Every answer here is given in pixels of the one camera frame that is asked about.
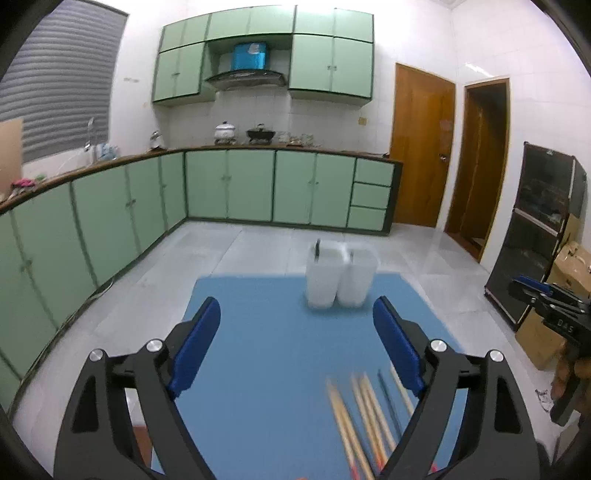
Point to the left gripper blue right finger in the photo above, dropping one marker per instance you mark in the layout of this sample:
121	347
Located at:
397	336

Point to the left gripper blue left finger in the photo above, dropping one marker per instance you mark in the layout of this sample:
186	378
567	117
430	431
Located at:
188	344

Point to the red patterned chopstick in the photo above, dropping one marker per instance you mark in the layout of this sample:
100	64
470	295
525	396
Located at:
403	392

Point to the black chopstick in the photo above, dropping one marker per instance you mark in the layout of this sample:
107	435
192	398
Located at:
390	403

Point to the plain wooden chopstick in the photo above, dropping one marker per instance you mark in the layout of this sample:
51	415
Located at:
367	471

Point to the red-tipped wooden chopstick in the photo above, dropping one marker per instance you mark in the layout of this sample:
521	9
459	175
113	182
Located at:
345	432

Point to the light wooden chopstick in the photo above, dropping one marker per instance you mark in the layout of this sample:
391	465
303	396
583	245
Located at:
384	437

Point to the person's right hand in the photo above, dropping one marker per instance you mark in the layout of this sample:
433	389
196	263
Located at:
565	370

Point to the cardboard box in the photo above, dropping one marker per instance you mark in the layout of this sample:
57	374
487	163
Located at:
542	340

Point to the brown wooden stool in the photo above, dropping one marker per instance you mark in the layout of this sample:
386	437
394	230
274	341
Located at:
144	443

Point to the blue table cloth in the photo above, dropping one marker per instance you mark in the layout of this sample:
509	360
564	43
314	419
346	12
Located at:
258	407

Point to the white twin utensil holder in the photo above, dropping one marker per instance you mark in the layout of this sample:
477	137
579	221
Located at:
343	274

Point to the black glass cabinet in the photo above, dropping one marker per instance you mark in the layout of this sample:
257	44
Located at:
546	215

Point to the open wooden doorway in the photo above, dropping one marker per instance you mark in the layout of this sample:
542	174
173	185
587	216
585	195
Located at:
482	163

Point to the green lower cabinets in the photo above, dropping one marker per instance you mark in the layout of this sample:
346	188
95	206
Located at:
64	240

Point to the green cabinets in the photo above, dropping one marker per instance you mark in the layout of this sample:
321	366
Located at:
327	54
64	240

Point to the closed wooden door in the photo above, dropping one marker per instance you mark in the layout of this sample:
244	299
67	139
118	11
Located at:
422	139

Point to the white pot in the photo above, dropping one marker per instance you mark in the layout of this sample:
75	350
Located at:
225	134

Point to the black wok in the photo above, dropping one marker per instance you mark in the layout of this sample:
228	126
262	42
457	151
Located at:
260	135

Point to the chrome faucet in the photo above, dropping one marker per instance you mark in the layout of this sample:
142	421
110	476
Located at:
90	144

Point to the red cloth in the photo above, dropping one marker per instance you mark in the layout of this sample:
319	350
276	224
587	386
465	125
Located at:
23	183

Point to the green upper cabinets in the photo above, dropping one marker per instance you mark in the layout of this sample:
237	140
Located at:
327	54

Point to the black range hood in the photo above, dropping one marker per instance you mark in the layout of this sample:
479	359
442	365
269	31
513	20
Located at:
246	78

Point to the grey window blind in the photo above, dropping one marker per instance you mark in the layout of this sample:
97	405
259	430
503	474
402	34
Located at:
62	76

